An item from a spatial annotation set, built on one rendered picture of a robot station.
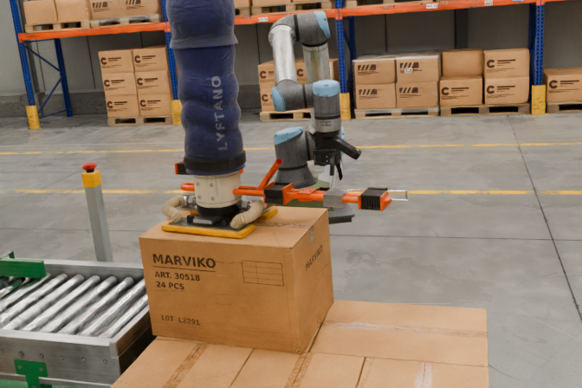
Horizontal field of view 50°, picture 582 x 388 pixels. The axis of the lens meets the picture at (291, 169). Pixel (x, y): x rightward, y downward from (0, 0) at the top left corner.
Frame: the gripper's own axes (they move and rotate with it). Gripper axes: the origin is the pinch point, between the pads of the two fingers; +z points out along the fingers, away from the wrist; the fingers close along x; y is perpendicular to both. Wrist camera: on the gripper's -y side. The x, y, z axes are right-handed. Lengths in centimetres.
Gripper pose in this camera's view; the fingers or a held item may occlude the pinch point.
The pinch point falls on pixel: (338, 186)
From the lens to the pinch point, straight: 221.5
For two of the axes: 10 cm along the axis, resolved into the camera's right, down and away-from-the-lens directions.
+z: 0.8, 9.7, 2.4
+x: -2.9, 2.5, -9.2
